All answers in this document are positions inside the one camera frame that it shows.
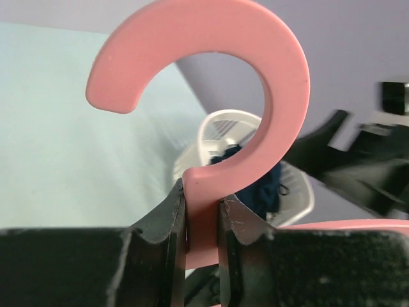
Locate navy blue shorts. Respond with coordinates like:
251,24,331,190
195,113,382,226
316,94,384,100
207,143,290,221

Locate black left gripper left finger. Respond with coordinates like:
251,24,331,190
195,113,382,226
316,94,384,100
1,182,186,306

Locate white laundry basket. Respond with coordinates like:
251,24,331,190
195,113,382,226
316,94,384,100
173,109,314,226

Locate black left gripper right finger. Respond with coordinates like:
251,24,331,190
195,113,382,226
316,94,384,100
218,197,408,306

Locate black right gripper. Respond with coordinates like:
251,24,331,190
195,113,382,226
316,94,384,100
284,110,408,217

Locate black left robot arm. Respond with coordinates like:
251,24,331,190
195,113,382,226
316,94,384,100
1,183,408,306

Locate pink plastic hanger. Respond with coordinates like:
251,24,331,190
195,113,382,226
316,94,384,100
85,0,409,269

